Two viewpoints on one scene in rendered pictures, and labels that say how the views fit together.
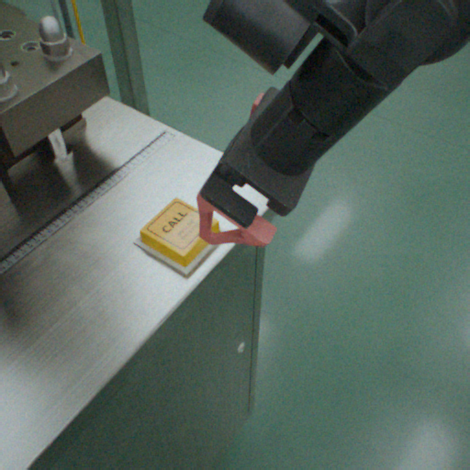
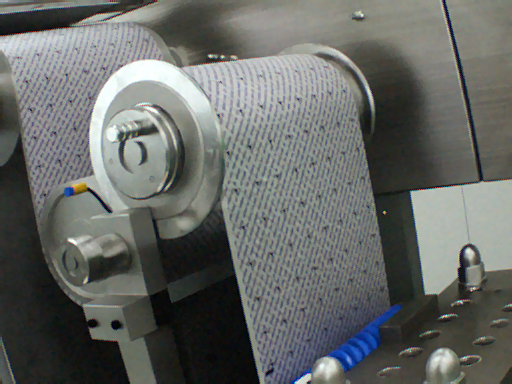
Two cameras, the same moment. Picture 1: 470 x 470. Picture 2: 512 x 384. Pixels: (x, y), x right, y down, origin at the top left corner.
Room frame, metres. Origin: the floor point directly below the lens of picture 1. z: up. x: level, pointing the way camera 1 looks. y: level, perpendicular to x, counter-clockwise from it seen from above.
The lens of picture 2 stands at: (0.51, -0.30, 1.27)
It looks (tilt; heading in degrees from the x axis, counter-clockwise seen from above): 6 degrees down; 91
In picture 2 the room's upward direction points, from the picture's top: 11 degrees counter-clockwise
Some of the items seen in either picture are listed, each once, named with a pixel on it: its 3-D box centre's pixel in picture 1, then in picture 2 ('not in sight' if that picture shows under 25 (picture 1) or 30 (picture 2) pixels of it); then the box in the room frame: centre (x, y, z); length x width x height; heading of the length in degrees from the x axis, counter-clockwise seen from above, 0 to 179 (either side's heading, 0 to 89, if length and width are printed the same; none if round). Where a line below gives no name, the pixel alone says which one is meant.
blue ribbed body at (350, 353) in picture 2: not in sight; (359, 353); (0.57, 0.40, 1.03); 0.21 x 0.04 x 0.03; 54
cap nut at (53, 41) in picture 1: (52, 35); (443, 375); (0.61, 0.22, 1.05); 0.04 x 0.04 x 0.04
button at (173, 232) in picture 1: (180, 230); not in sight; (0.42, 0.07, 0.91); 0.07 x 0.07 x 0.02; 54
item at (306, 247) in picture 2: not in sight; (321, 269); (0.55, 0.41, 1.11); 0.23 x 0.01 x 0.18; 54
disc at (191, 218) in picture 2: not in sight; (151, 149); (0.43, 0.34, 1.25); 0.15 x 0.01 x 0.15; 144
